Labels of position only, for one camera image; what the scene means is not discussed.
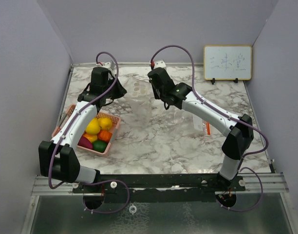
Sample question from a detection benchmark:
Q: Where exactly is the clear zip top bag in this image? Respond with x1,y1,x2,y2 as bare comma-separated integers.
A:
123,78,155,125

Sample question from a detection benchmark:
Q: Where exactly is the yellow toy lemon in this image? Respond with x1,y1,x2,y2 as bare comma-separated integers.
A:
85,117,101,135

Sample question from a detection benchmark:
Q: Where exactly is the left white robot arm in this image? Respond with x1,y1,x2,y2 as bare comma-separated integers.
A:
38,66,127,193

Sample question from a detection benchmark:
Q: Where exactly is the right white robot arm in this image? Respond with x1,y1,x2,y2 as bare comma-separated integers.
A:
148,68,254,191

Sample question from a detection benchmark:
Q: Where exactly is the yellow orange toy pepper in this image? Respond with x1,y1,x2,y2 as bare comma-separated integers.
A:
83,133,98,143

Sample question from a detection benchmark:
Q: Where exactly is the purple toy sweet potato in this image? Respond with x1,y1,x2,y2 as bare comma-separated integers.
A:
77,136,93,150

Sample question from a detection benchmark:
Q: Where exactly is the green toy lime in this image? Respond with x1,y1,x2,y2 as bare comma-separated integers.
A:
92,140,108,153

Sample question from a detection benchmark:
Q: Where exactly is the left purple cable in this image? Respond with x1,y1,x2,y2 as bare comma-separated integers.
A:
48,51,119,190

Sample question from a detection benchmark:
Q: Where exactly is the purple cable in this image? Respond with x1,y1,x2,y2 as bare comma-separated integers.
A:
150,45,269,212
48,51,119,190

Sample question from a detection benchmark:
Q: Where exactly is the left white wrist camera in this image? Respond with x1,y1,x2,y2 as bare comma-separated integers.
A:
102,60,116,73

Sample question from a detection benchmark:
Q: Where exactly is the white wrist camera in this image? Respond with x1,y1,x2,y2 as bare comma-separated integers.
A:
151,59,167,70
102,60,116,73

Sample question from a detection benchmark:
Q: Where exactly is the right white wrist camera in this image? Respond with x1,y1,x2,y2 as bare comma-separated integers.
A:
151,59,167,70

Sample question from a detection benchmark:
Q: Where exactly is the small whiteboard wooden frame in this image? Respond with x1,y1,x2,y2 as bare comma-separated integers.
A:
204,45,252,83

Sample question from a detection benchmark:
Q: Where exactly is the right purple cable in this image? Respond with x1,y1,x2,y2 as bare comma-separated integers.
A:
150,45,269,212

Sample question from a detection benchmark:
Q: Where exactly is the aluminium frame rail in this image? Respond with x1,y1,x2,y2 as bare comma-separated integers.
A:
240,173,289,193

